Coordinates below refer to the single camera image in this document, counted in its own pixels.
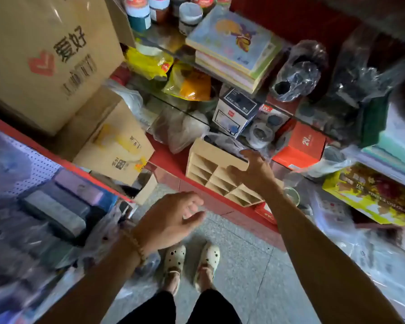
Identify person's left hand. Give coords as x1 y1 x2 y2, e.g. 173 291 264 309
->
131 191 207 255

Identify person's right hand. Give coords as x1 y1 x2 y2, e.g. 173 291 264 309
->
228 149 284 200

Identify wooden compartment tray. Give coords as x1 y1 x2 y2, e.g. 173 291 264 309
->
185 136 266 208

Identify person's right forearm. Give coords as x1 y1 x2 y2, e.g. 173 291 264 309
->
266 182 405 324

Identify person's left forearm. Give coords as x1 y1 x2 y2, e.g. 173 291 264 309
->
37 233 148 324

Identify person's left cream clog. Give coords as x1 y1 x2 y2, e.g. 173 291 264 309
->
162 243 187 296

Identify person's cream clog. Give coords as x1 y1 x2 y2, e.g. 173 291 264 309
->
162 243 187 296
193 243 221 293

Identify orange cardboard box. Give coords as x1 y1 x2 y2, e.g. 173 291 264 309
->
272 122 328 171

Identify person's right cream clog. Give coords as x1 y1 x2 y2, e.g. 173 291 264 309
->
193 243 221 293

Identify white and blue box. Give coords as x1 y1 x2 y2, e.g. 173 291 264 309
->
212 87 261 138

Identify small brown cardboard box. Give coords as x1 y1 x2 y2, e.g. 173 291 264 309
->
72 98 156 188

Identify large brown cardboard box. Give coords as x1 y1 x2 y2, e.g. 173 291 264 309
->
0 0 126 135

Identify grey tape roll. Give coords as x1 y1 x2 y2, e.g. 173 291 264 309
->
246 120 278 151

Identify red shop shelf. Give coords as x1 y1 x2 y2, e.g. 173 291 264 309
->
0 64 365 252

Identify purple pencil case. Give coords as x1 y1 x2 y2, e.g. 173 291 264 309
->
53 168 108 207

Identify crumpled clear plastic bag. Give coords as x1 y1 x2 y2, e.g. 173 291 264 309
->
150 104 210 154

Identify black shorts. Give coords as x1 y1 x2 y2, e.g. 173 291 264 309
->
118 288 243 324

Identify grey blue pencil case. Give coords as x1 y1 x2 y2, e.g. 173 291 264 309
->
20 189 89 240

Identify yellow printed package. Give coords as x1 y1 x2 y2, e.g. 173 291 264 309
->
323 163 405 227

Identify clear bag of dark items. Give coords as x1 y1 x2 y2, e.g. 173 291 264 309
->
270 40 329 103

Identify orange yellow packet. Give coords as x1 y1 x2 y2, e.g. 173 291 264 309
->
163 62 213 102

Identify dark green pack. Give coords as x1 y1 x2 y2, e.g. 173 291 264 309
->
354 87 392 149

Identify stack of colourful books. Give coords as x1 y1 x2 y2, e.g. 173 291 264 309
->
185 4 284 95

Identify white lidded jar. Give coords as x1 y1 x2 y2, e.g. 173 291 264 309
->
178 2 204 36

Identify beaded wooden bracelet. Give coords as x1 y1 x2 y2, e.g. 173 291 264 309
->
119 228 148 267

